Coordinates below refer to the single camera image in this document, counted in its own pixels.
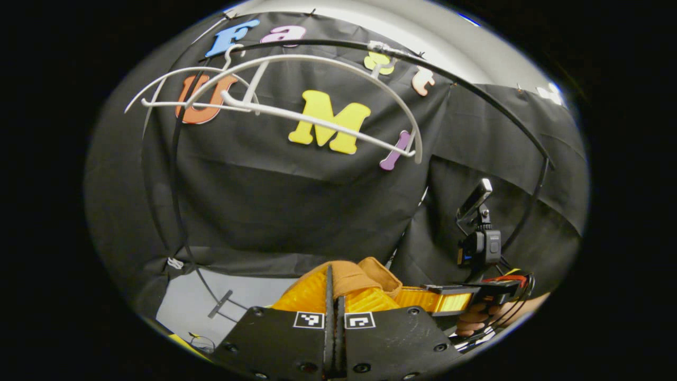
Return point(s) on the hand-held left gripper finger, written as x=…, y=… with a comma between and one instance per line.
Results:
x=329, y=338
x=340, y=344

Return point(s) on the black clothes rack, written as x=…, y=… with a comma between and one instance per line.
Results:
x=179, y=185

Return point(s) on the brown shirt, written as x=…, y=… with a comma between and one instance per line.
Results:
x=354, y=278

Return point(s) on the black backdrop cloth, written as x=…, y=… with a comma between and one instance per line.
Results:
x=296, y=211

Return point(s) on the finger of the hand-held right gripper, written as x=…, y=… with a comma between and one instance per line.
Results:
x=449, y=302

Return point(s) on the white hanger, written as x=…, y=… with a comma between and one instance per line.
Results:
x=317, y=122
x=174, y=103

